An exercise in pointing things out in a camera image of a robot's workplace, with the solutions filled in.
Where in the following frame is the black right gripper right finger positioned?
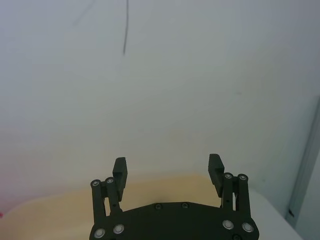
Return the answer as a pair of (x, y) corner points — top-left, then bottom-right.
(207, 153), (251, 219)

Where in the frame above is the grey striped post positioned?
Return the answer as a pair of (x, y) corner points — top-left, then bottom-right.
(285, 94), (320, 227)

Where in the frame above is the white table cloth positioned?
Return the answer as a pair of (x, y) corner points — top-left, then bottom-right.
(0, 172), (305, 240)

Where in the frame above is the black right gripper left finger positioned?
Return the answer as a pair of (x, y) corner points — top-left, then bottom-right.
(90, 156), (129, 224)

